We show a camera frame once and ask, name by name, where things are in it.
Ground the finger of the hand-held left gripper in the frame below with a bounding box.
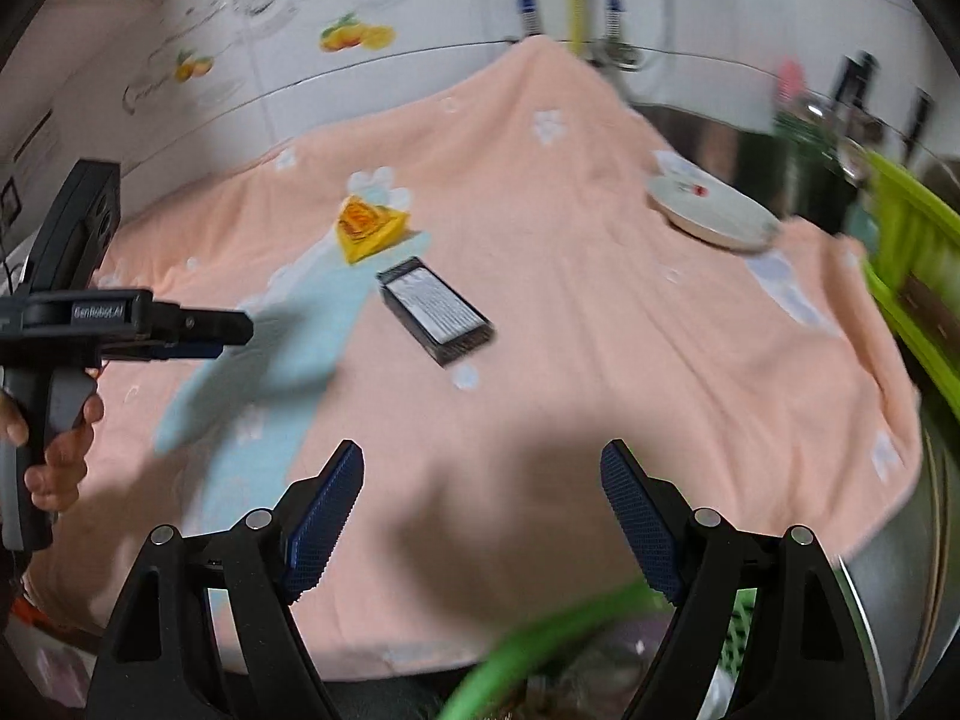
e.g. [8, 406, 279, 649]
[150, 304, 254, 350]
[99, 340, 226, 362]

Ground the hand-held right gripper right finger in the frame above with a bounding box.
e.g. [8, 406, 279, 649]
[600, 439, 878, 720]

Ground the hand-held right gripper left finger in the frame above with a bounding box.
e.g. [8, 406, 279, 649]
[86, 439, 366, 720]

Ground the green plastic basket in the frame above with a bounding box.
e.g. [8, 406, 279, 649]
[439, 577, 758, 720]

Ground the person's left hand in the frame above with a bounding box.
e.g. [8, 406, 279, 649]
[0, 394, 106, 515]

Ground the yellow triangular wrapper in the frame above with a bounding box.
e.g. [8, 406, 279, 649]
[334, 195, 410, 265]

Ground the peach printed blanket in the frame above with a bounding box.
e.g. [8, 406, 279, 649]
[22, 37, 923, 683]

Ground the black box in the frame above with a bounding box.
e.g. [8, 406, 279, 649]
[375, 256, 496, 368]

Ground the white plate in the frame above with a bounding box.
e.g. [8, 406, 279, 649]
[646, 174, 782, 250]

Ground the large orange fruit sticker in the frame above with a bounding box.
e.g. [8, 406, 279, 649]
[320, 15, 396, 53]

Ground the lime green plastic rack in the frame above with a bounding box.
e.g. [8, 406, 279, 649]
[862, 150, 960, 421]

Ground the green glass bottle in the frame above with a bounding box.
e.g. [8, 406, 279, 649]
[772, 60, 835, 192]

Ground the black bottle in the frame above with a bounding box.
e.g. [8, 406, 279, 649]
[832, 52, 878, 132]

